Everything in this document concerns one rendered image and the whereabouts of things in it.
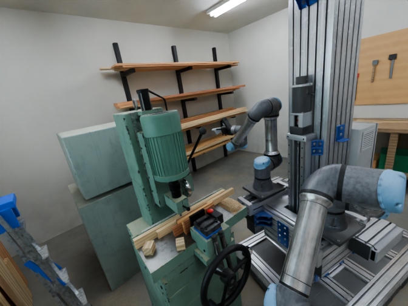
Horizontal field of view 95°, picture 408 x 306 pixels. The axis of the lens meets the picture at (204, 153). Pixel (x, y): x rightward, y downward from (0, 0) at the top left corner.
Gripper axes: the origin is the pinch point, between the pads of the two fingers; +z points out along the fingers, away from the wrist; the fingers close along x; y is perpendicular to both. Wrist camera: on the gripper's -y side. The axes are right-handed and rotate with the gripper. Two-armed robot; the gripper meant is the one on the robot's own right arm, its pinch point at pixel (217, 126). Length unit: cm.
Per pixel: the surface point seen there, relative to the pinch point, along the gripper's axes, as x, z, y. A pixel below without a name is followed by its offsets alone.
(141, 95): -79, -39, -47
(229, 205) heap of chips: -61, -62, 23
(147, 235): -105, -48, 16
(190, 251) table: -94, -67, 24
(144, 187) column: -93, -32, 1
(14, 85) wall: -123, 176, -88
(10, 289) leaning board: -193, 62, 65
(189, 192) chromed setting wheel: -73, -44, 12
